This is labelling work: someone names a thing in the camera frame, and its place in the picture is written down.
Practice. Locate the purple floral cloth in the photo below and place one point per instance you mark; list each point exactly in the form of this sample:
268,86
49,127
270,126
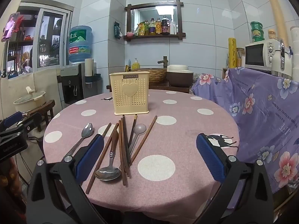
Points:
257,121

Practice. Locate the amber bottle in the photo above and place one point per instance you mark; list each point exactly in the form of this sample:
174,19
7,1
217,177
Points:
158,26

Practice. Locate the white microwave oven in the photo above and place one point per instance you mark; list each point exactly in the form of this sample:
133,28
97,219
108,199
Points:
257,54

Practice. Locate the bronze faucet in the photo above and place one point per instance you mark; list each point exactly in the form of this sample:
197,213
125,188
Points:
163,60

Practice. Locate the dark wooden stool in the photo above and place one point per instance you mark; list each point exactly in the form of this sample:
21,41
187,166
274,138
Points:
45,112

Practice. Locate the green bottle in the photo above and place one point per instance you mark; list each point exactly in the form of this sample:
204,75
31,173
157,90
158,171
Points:
146,27

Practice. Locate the brown wooden chopstick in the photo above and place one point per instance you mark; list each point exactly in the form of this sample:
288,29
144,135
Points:
124,179
127,170
144,137
107,129
101,162

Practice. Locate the white electric kettle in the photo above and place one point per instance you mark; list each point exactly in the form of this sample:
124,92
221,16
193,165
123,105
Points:
276,63

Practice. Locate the grey water dispenser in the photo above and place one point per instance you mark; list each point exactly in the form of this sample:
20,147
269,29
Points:
72,84

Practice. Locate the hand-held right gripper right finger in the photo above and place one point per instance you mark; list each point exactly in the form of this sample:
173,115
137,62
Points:
210,156

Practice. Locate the beige cloth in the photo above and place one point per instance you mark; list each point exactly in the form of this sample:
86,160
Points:
18,84

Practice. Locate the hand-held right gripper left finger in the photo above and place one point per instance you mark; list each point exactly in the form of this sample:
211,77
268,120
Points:
90,158

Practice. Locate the dark red patterned clothing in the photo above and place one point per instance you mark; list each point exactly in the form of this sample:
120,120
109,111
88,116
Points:
9,179

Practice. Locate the dark sauce bottle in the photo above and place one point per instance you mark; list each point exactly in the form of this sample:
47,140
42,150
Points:
165,25

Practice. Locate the beige plastic utensil holder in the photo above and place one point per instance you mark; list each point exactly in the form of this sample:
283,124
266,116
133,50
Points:
130,93

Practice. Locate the sliding window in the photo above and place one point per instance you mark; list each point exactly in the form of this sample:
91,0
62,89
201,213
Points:
46,39

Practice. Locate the wooden framed mirror shelf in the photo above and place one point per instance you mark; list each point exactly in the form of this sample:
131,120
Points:
179,19

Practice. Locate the stack of green noodle bowls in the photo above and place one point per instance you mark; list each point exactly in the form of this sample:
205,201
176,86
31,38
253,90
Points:
256,31

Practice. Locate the stack of white paper cups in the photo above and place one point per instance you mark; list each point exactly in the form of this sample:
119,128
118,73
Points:
88,67

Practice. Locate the pink bowl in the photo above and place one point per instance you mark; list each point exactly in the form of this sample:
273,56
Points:
129,35

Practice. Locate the grey plastic spoon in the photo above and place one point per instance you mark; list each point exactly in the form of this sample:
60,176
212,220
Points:
139,128

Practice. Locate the cream pot with lid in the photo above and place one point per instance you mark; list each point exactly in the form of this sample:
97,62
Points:
30,100

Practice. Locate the tall beige roll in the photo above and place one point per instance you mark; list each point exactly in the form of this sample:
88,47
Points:
276,16

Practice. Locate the dark wooden cabinet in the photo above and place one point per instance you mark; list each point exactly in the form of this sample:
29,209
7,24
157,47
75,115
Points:
170,89

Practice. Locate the blue cup holder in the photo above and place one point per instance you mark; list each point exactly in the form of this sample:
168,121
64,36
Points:
93,78

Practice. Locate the dark chopstick with patterned end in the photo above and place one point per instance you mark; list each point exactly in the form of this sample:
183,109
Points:
133,126

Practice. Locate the jar with yellow lid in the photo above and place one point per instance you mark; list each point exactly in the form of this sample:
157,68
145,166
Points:
272,35

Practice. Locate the blue water jug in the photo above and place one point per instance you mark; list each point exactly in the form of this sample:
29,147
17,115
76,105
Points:
80,43

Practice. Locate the yellow green packet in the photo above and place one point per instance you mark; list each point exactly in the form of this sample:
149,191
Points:
141,28

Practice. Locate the white bottle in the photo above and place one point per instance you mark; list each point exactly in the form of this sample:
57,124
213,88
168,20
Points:
172,28

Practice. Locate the yellow roll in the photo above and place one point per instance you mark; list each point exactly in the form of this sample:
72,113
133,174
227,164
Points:
232,53

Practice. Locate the steel spoon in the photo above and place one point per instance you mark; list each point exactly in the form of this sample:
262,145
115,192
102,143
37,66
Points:
87,130

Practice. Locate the white stacked containers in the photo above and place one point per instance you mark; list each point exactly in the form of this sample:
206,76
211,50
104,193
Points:
294,51

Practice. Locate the yellow soap bottle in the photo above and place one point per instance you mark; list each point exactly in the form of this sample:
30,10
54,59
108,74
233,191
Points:
135,64

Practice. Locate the oil bottle with purple label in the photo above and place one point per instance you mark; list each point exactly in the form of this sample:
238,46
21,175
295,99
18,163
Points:
152,26

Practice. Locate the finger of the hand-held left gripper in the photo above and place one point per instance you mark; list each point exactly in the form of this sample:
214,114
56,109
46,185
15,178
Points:
12,119
30,123

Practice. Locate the wicker wash basin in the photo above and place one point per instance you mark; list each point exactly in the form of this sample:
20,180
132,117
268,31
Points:
157,75

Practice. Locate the white and brown rice cooker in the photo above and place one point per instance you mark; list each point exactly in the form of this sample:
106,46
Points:
179,74

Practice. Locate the green hanging packet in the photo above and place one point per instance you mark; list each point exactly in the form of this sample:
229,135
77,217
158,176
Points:
117,31

